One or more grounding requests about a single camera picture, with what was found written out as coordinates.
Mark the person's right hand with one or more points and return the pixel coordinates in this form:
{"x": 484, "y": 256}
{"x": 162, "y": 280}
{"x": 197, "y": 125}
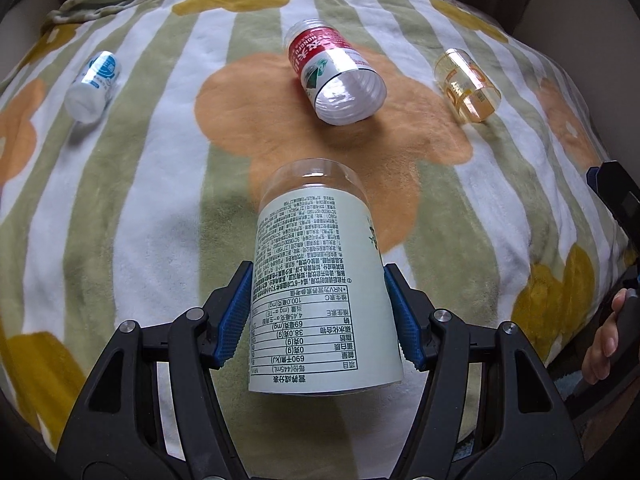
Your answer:
{"x": 597, "y": 361}

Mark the white cup with blue label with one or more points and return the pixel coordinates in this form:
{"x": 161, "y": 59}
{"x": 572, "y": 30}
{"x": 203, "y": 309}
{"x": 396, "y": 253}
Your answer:
{"x": 89, "y": 93}

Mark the striped flower pattern blanket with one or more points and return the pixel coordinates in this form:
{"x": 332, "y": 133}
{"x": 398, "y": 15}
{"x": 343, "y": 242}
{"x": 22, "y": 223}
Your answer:
{"x": 148, "y": 147}

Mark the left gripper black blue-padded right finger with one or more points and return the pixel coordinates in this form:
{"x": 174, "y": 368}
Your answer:
{"x": 522, "y": 428}

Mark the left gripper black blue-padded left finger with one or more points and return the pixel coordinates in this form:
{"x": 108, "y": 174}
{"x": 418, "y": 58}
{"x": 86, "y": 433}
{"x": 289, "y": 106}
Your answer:
{"x": 114, "y": 430}

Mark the clear cup with white label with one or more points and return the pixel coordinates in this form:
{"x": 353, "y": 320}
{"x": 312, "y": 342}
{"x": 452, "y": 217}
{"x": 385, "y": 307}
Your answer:
{"x": 321, "y": 320}

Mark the yellow transparent cup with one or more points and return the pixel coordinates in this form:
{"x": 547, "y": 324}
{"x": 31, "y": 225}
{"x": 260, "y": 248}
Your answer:
{"x": 469, "y": 91}

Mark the clear cup with red label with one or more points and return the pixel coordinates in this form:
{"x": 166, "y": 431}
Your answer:
{"x": 340, "y": 84}

